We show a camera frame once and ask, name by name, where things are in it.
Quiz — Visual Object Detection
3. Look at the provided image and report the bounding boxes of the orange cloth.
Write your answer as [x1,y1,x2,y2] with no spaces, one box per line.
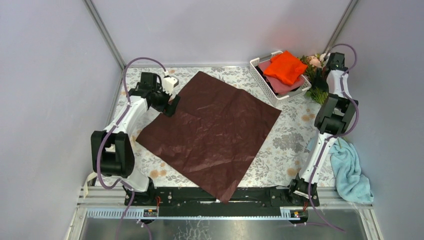
[263,51,308,86]

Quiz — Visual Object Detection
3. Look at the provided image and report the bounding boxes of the light blue towel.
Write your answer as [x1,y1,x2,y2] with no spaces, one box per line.
[329,137,374,204]

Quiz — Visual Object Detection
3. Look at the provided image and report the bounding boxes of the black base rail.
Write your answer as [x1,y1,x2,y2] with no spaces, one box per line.
[124,186,320,218]

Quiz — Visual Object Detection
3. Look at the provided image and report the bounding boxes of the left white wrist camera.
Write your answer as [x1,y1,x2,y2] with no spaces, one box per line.
[161,70,179,95]

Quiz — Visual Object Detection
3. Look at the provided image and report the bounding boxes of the floral tablecloth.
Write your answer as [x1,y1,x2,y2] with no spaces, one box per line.
[112,66,335,188]

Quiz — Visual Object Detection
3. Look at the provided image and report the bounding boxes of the pink fake flower stem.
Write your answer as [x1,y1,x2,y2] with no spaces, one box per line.
[298,54,328,105]

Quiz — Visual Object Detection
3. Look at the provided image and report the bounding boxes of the dark red wrapping paper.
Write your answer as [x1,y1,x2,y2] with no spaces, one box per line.
[136,71,281,203]

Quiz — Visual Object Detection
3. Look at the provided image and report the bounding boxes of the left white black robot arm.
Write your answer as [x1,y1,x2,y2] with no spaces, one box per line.
[90,72,180,206]

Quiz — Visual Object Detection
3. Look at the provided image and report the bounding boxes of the aluminium frame rail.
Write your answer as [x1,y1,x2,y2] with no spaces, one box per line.
[74,187,374,220]

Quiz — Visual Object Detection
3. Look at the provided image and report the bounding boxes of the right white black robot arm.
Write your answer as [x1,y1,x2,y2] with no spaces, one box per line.
[286,52,358,206]

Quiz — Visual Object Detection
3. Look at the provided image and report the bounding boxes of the cream ribbon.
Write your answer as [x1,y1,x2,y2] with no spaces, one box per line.
[82,171,97,199]

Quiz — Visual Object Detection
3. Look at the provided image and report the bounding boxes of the pink cloth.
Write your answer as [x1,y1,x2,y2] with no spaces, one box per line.
[255,60,305,95]

